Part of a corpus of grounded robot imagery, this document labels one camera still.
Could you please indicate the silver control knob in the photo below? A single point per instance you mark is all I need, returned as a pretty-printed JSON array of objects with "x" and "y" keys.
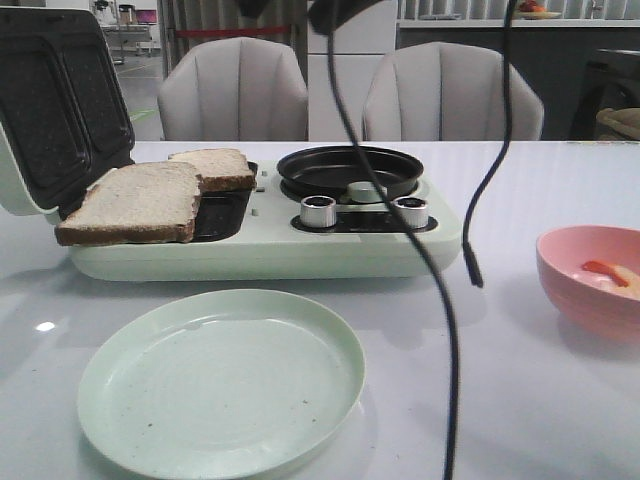
[
  {"x": 414, "y": 211},
  {"x": 318, "y": 211}
]

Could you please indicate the orange cooked shrimp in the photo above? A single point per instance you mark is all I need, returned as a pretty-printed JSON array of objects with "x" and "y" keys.
[{"x": 620, "y": 279}]

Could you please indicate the mint green sandwich maker lid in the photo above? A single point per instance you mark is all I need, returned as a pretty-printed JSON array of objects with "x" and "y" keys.
[{"x": 64, "y": 123}]

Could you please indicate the mint green round plate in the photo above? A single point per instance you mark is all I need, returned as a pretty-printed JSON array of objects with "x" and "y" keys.
[{"x": 222, "y": 385}]

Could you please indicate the left silver control knob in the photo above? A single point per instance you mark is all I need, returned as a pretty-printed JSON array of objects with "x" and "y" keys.
[{"x": 318, "y": 211}]

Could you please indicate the left grey upholstered chair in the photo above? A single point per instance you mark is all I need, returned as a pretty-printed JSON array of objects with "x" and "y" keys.
[{"x": 237, "y": 89}]

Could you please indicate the right silver control knob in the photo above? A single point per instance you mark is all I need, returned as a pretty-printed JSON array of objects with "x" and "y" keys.
[{"x": 414, "y": 211}]

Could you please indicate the grey upholstered chair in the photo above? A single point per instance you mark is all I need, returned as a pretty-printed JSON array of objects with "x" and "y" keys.
[
  {"x": 436, "y": 91},
  {"x": 237, "y": 89}
]

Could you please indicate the black round frying pan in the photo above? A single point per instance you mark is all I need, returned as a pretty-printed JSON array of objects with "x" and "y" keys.
[{"x": 328, "y": 170}]

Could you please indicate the mint green breakfast maker base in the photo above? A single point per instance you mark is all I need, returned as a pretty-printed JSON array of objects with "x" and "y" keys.
[{"x": 266, "y": 247}]

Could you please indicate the right grey upholstered chair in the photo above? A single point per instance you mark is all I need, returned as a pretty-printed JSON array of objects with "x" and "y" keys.
[{"x": 436, "y": 91}]

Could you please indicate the dark appliance at right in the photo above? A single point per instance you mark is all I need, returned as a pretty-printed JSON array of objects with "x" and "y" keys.
[{"x": 610, "y": 80}]

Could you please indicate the fruit plate on counter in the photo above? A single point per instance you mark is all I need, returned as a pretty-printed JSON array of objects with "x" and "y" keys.
[{"x": 533, "y": 10}]

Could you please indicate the white cabinet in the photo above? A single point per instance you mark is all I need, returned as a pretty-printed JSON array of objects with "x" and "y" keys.
[{"x": 360, "y": 45}]

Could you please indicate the white bread slice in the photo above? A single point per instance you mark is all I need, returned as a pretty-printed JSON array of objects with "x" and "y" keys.
[
  {"x": 141, "y": 203},
  {"x": 221, "y": 169}
]

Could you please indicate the grey counter with white top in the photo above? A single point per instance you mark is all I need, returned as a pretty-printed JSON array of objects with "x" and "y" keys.
[{"x": 550, "y": 54}]

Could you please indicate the pink plastic bowl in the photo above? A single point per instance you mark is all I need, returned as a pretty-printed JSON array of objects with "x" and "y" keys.
[{"x": 576, "y": 293}]

